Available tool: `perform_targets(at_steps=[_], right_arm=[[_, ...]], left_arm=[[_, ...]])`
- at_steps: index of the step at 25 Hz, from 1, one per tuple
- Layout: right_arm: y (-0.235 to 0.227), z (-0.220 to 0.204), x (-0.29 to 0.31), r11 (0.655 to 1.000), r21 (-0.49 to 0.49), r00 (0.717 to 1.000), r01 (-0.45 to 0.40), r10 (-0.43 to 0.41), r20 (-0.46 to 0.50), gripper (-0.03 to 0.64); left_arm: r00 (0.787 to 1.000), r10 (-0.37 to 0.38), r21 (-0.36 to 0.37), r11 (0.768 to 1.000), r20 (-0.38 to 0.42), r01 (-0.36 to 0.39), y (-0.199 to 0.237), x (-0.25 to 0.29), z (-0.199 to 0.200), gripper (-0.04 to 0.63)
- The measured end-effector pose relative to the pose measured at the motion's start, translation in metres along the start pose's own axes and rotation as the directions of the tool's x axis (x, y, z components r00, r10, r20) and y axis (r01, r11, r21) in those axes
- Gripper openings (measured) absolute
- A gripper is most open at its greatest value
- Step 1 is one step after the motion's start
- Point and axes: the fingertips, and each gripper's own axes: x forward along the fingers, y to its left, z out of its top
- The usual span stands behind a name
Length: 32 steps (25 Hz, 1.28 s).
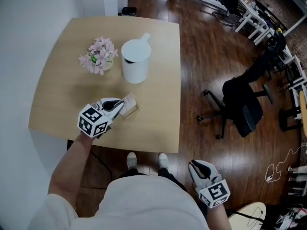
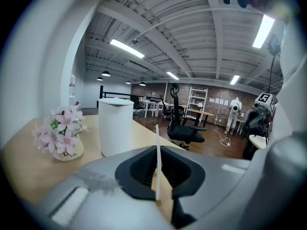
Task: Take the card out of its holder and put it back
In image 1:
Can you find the spare gripper unit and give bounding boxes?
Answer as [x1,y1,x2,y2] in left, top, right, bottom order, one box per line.
[275,207,307,230]

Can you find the white floor cable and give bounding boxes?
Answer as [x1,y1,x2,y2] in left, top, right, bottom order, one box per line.
[265,144,307,183]

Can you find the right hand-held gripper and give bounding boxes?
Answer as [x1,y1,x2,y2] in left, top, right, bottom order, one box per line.
[189,160,231,209]

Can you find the small black bin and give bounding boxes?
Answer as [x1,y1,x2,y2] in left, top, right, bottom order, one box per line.
[121,6,137,16]

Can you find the white cylindrical lidded container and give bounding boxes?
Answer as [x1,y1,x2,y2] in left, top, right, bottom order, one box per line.
[120,32,152,84]

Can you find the person's white shirt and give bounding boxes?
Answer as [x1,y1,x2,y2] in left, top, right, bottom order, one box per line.
[27,175,212,230]

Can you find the black stool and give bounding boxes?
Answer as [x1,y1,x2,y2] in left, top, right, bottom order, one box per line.
[278,108,302,132]

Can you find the cream round table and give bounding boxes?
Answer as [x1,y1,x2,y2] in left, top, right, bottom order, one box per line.
[227,202,266,230]

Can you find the black swivel office chair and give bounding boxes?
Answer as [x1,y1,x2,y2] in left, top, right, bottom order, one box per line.
[196,54,274,140]

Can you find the white desk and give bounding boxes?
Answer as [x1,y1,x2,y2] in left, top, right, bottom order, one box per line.
[234,0,275,45]
[275,44,307,110]

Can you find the white grey equipment stand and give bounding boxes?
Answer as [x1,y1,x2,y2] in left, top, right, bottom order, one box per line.
[287,165,307,196]

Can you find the yellow round table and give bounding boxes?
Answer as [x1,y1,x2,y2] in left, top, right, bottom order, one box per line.
[298,91,307,136]

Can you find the person's right white shoe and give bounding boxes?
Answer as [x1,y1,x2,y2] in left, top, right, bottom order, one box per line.
[157,152,169,169]

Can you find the pink flowers in white pot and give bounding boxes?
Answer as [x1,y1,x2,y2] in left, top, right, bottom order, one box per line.
[78,35,119,76]

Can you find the person's left forearm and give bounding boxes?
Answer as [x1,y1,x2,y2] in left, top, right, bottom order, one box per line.
[47,133,96,218]

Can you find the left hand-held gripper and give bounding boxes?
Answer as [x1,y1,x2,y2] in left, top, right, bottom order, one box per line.
[77,96,129,138]

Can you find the person's left white shoe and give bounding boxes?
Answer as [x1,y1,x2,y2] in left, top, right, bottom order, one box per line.
[126,151,138,170]

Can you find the light wooden table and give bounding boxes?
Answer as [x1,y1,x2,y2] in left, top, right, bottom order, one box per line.
[28,15,181,154]

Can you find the person's white shoe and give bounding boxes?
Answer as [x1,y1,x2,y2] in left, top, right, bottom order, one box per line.
[126,151,138,170]
[157,152,169,169]

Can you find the person's black trousers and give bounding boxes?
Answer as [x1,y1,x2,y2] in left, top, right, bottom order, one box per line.
[119,167,188,193]

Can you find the person's right forearm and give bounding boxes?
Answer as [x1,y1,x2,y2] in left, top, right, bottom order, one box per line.
[207,204,232,230]

